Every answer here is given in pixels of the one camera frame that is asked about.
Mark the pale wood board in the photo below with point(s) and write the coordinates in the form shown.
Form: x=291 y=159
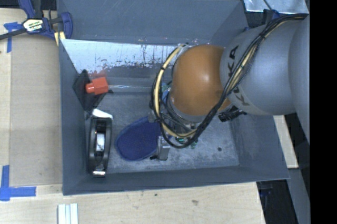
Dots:
x=34 y=112

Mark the black tape dispenser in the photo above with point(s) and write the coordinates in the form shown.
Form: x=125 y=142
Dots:
x=92 y=144

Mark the clear bottle with orange cap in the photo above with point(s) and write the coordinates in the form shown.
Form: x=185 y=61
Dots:
x=97 y=85

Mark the grey metal bin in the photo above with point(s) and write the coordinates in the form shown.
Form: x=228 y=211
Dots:
x=137 y=15

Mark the white flat piece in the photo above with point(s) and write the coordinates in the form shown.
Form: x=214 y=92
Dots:
x=101 y=113

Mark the blue oval cloth pad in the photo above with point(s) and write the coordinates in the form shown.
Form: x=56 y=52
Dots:
x=137 y=141

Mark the black triangular flat piece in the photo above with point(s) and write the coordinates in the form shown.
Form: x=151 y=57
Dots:
x=83 y=96

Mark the black cylinder on white bracket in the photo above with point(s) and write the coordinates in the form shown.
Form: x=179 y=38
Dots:
x=231 y=115

